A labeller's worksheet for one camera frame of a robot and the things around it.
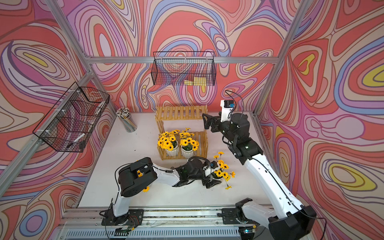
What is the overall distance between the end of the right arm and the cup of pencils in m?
0.60

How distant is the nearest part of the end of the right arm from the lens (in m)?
0.50

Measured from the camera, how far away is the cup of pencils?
0.97 metres
